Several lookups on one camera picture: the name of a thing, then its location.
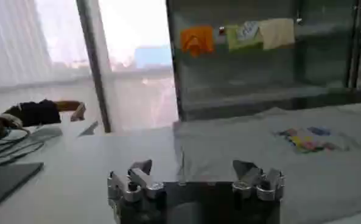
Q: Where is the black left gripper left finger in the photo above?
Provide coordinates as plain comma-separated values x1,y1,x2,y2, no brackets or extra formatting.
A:
107,159,166,203

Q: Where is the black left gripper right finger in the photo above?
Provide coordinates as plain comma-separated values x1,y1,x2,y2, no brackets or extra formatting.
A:
232,159,286,202

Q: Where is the grey T-shirt with colourful print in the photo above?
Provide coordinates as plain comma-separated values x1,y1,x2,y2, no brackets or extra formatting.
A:
172,102,361,224

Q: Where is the small dark wedge piece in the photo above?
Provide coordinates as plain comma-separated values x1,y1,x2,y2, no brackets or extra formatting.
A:
78,121,99,137

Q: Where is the pale grey flat object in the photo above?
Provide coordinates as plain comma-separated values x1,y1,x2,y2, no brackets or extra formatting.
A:
27,125,64,141

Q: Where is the dark grey laptop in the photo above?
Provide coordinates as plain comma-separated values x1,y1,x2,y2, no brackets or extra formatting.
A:
0,162,44,214

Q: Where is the black cable bundle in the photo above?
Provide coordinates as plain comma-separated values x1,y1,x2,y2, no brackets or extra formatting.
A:
0,129,46,168

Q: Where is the grey window frame pillar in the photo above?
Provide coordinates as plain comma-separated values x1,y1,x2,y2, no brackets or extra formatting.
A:
75,0,113,134

